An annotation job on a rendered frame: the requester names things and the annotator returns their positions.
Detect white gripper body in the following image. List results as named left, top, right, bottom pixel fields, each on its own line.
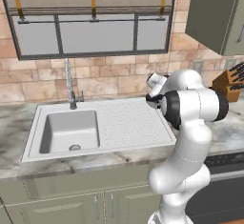
left=146, top=71, right=169, bottom=98

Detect white sink with drainer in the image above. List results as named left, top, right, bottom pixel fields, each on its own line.
left=21, top=96, right=177, bottom=165

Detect wooden knife block with knives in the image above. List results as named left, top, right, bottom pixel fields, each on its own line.
left=212, top=61, right=244, bottom=104

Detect dark framed window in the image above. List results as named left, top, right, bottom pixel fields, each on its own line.
left=0, top=0, right=179, bottom=61

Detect silver spring tap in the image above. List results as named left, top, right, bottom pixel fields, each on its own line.
left=64, top=57, right=86, bottom=111

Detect olive green fixed front panel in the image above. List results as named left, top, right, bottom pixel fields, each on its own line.
left=23, top=163, right=157, bottom=201

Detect olive green cupboard door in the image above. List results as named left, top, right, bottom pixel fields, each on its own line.
left=104, top=184, right=165, bottom=224
left=4, top=192, right=106, bottom=224

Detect grey wall socket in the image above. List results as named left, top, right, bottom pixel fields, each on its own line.
left=192, top=59, right=205, bottom=75
left=223, top=58, right=238, bottom=72

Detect olive green wall cabinet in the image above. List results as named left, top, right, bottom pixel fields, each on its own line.
left=185, top=0, right=244, bottom=57

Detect silver wall cabinet handle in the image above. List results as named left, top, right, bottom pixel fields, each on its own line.
left=234, top=23, right=244, bottom=44

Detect silver dishwasher handle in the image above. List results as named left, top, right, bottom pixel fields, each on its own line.
left=209, top=170, right=244, bottom=182

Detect silver cupboard door handle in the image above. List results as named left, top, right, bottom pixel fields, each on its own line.
left=109, top=193, right=115, bottom=219
left=93, top=195, right=100, bottom=221

